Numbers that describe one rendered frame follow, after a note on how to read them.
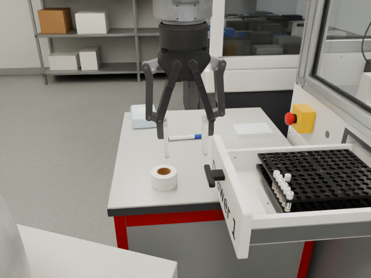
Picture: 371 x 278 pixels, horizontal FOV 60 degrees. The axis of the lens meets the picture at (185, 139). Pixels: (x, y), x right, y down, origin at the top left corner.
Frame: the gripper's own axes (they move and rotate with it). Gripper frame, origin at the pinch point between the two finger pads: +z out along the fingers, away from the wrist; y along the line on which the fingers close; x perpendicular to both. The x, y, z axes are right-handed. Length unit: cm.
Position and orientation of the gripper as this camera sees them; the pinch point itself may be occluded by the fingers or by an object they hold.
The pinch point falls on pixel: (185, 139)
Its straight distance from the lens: 58.3
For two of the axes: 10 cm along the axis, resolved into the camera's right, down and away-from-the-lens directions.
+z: 0.2, 8.8, 4.7
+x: -1.1, -4.7, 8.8
